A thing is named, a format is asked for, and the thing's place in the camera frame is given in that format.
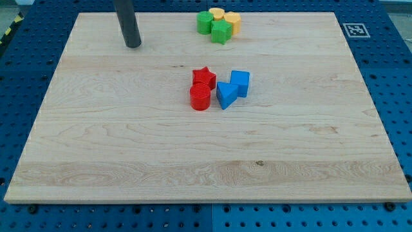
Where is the light wooden board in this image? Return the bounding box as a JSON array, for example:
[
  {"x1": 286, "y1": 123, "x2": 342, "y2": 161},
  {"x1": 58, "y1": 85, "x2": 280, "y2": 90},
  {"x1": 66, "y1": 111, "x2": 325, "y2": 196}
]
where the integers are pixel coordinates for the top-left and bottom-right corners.
[{"x1": 5, "y1": 12, "x2": 411, "y2": 204}]

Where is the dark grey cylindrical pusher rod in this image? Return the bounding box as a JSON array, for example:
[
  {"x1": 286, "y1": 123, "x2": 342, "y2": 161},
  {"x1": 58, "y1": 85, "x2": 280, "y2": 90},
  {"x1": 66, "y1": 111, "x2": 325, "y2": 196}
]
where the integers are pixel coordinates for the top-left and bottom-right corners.
[{"x1": 113, "y1": 0, "x2": 142, "y2": 48}]

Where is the yellow hexagon block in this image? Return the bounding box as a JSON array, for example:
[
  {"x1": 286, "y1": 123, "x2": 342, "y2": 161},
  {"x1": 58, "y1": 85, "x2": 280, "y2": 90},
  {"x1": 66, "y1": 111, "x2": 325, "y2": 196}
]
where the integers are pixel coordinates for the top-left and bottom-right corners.
[{"x1": 223, "y1": 12, "x2": 241, "y2": 35}]

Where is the yellow heart block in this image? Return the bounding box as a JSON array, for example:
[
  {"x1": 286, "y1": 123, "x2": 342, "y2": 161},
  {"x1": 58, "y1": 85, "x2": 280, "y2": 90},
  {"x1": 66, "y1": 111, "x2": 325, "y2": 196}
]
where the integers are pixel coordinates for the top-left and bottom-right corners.
[{"x1": 209, "y1": 8, "x2": 225, "y2": 21}]

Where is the blue cube block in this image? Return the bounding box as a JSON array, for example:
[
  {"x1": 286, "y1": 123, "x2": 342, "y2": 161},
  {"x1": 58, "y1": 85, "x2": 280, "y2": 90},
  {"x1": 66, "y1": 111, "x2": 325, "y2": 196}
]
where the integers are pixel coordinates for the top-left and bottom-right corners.
[{"x1": 230, "y1": 70, "x2": 250, "y2": 97}]

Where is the red cylinder block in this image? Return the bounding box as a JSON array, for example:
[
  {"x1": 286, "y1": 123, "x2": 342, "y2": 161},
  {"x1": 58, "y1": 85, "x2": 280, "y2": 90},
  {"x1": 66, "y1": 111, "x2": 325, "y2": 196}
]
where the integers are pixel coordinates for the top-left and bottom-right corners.
[{"x1": 189, "y1": 83, "x2": 211, "y2": 111}]

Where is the white fiducial marker tag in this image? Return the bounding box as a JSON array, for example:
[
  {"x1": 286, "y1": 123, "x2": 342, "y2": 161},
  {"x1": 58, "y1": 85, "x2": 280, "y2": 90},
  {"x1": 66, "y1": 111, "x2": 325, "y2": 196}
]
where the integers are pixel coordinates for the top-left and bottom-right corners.
[{"x1": 343, "y1": 23, "x2": 370, "y2": 38}]

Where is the red star block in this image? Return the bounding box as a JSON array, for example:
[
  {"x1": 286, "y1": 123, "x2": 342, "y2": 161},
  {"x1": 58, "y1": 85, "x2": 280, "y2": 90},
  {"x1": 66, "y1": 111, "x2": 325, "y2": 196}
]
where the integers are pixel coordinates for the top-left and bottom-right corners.
[{"x1": 192, "y1": 66, "x2": 216, "y2": 90}]

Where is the blue triangle block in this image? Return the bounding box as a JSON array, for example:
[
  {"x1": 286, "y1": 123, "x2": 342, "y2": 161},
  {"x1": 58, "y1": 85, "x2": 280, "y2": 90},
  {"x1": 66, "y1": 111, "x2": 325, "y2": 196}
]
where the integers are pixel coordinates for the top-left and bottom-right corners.
[{"x1": 216, "y1": 82, "x2": 238, "y2": 110}]

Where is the green cylinder block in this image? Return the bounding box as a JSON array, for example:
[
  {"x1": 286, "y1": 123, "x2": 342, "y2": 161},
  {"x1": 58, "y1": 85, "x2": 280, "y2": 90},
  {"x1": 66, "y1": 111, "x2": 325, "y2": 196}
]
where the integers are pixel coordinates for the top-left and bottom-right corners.
[{"x1": 196, "y1": 11, "x2": 214, "y2": 35}]

